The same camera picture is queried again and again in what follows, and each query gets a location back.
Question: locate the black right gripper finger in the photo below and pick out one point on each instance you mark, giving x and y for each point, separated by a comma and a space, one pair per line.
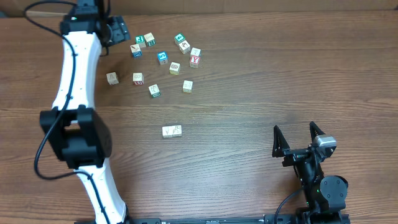
280, 144
316, 133

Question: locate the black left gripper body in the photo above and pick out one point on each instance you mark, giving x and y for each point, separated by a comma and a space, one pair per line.
120, 30

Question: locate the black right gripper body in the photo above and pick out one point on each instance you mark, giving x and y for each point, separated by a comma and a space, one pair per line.
295, 156

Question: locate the wooden block blue side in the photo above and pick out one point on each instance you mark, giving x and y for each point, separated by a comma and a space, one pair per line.
136, 50

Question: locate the plain wooden block yellow edge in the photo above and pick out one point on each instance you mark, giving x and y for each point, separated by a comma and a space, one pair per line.
195, 52

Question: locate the wooden block with drawing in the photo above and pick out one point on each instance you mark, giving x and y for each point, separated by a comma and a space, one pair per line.
177, 131

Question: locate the wooden letter A block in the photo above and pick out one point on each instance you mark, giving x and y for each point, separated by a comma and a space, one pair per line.
167, 131

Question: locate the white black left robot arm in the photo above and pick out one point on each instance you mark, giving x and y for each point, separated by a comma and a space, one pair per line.
75, 131

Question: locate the green letter block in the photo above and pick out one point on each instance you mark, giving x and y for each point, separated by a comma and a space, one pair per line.
140, 41

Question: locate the wooden block dark green side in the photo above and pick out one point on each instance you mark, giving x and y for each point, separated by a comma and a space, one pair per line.
149, 39

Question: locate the wooden block far left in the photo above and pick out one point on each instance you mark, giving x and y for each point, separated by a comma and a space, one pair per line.
112, 78

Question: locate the blue number five block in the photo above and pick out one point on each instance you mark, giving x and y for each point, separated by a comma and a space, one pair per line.
162, 58

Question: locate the wooden block red side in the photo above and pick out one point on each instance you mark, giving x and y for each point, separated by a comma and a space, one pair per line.
138, 78

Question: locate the green number four block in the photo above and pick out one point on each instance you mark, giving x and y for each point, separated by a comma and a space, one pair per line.
179, 38

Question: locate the wooden block yellow pattern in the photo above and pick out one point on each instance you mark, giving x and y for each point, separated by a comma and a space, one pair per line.
174, 68

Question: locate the wooden block beside four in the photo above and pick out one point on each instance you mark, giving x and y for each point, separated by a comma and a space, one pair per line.
184, 47

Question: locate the cardboard panel at back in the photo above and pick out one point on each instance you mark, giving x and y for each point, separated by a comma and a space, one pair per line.
146, 7

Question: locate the red letter Y block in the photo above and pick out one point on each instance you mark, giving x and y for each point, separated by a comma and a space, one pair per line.
194, 61

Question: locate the wooden block lower yellow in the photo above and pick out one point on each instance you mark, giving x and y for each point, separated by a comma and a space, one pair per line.
187, 86

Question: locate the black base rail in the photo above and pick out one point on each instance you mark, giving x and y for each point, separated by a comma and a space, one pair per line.
266, 219

